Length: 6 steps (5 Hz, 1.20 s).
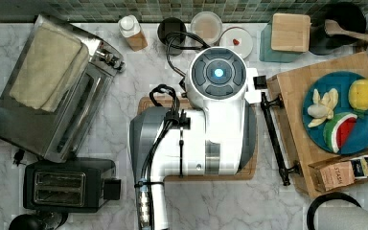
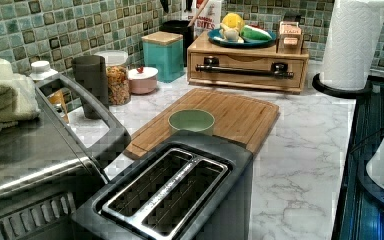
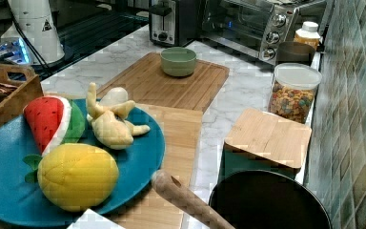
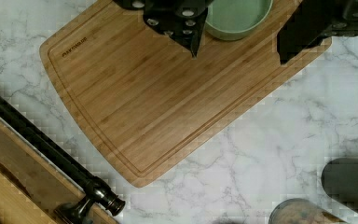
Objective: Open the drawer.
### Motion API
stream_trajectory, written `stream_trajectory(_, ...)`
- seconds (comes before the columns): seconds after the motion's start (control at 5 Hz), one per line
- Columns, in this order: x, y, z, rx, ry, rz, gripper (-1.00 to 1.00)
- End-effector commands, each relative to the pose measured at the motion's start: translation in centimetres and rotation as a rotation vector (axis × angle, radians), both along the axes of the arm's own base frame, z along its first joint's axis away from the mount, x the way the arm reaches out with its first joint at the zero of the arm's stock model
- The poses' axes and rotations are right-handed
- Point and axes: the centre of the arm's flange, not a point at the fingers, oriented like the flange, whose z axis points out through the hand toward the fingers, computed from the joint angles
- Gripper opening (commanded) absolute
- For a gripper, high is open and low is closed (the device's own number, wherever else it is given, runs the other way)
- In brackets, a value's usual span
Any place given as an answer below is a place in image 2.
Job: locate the wooden drawer box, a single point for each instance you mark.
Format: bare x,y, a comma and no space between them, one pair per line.
259,58

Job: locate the black drawer handle bar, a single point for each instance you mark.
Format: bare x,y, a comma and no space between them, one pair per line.
277,70

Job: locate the green ceramic bowl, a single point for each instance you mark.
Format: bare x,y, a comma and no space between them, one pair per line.
195,120

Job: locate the wooden cutting board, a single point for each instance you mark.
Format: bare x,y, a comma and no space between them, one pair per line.
244,120

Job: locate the pink pot white lid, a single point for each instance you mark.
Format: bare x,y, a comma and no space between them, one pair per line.
142,80

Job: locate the black two-slot toaster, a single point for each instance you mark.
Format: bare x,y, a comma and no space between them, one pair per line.
190,187

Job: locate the teal canister wooden lid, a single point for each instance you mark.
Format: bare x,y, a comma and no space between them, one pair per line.
164,51

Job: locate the glass jar with cereal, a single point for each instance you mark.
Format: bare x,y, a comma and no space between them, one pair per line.
116,72

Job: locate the blue plate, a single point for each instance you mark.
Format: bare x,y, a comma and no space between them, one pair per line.
215,37

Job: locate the cream toy garlic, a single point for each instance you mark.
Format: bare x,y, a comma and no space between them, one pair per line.
230,34

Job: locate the black utensil holder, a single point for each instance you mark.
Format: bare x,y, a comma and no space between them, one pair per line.
183,28

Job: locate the green toy vegetable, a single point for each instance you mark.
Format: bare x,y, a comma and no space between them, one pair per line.
254,33

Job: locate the white snack box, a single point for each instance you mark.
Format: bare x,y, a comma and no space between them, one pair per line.
208,19

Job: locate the yellow toy lemon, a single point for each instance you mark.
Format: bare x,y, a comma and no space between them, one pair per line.
233,20

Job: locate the dark grey cylinder mug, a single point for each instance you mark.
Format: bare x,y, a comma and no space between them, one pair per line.
90,72

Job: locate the black paper towel holder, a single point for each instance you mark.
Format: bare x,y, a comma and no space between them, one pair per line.
338,93

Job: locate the white cap bottle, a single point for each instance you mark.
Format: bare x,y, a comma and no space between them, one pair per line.
41,70

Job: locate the stainless toaster oven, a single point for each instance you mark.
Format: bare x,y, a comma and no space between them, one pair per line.
46,172

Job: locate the paper towel roll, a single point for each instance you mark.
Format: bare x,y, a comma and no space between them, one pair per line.
353,35

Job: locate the folded cream towels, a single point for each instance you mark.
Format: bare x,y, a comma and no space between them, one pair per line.
17,97

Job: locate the wooden spoon handle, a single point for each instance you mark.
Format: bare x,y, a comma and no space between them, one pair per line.
198,12

